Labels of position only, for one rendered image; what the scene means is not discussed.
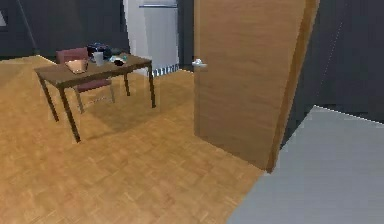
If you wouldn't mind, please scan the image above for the tan square bowl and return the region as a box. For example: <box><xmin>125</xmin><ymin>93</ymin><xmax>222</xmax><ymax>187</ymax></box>
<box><xmin>64</xmin><ymin>59</ymin><xmax>90</xmax><ymax>75</ymax></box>

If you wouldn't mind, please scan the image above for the teal small dish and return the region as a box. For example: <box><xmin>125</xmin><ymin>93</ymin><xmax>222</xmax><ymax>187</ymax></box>
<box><xmin>109</xmin><ymin>52</ymin><xmax>129</xmax><ymax>63</ymax></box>

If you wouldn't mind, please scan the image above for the brown wooden table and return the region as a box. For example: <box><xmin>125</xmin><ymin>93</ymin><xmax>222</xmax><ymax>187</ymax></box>
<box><xmin>33</xmin><ymin>53</ymin><xmax>157</xmax><ymax>144</ymax></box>

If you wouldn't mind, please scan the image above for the white cup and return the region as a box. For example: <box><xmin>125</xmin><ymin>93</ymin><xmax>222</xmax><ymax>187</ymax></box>
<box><xmin>92</xmin><ymin>51</ymin><xmax>105</xmax><ymax>67</ymax></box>

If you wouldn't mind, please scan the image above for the brown wooden room door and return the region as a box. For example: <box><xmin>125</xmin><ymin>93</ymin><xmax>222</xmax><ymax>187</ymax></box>
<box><xmin>193</xmin><ymin>0</ymin><xmax>321</xmax><ymax>174</ymax></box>

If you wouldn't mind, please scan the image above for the dark red chair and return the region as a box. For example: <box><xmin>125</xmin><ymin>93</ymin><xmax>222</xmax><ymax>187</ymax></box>
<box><xmin>55</xmin><ymin>47</ymin><xmax>116</xmax><ymax>115</ymax></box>

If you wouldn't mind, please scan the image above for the silver door handle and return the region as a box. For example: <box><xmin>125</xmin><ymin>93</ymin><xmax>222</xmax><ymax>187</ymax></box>
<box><xmin>191</xmin><ymin>58</ymin><xmax>208</xmax><ymax>69</ymax></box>

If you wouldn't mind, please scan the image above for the white fridge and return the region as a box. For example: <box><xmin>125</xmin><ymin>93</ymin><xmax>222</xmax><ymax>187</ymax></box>
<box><xmin>122</xmin><ymin>0</ymin><xmax>180</xmax><ymax>77</ymax></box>

